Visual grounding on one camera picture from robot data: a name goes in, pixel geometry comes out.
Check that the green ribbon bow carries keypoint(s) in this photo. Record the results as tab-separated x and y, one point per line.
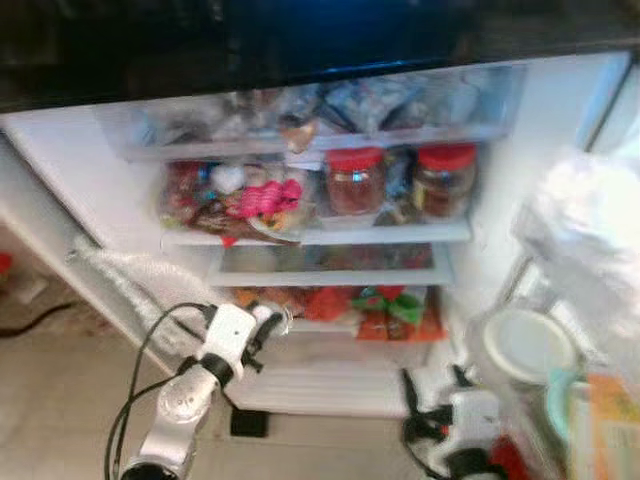
395	303

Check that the orange yellow carton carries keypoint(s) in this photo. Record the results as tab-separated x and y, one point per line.
612	430

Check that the white fridge tray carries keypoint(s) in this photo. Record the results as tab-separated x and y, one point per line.
330	278

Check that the teal plastic cup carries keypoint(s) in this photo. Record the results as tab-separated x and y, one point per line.
560	405

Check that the white plastic bag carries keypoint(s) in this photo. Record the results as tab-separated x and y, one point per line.
585	240

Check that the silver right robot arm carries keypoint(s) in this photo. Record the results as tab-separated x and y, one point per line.
468	466

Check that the black fridge white interior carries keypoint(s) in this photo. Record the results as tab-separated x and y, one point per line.
80	170

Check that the clear chiller drawer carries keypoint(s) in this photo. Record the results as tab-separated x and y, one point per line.
300	110

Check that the orange red snack bag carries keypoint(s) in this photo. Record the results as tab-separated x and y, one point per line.
325	303

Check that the black fridge foot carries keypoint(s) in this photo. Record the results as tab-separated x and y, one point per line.
249	423

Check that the brown snack packet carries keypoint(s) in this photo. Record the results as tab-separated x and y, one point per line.
240	222

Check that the frosted crisper drawer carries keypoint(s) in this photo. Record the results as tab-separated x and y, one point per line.
340	375

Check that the glass fridge shelf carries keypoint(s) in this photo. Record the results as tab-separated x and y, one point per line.
400	232

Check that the red printed snack bag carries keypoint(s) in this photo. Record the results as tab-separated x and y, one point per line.
425	322

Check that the white partition panel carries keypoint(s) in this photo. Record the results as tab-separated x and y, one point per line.
40	190

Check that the red lid jar brown paste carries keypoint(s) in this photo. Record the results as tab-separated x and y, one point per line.
445	185

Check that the clear spice bag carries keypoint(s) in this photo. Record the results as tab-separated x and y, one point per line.
265	298

